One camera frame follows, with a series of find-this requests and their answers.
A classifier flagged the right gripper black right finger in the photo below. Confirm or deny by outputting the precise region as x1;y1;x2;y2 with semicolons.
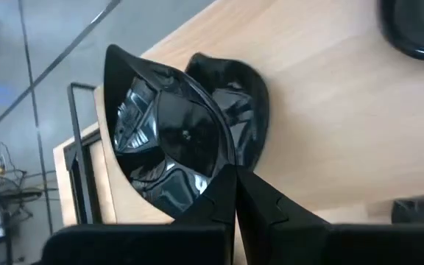
236;166;330;265

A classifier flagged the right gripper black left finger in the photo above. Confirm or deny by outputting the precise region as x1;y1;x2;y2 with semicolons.
171;164;238;265

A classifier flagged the wooden shelf with black legs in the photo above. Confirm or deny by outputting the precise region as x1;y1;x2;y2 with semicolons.
93;0;424;226

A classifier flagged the black leaf mini plate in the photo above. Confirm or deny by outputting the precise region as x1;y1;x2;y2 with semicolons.
184;52;271;172
103;43;237;218

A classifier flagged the black teardrop mini plate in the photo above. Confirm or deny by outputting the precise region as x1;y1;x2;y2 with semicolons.
378;0;424;62

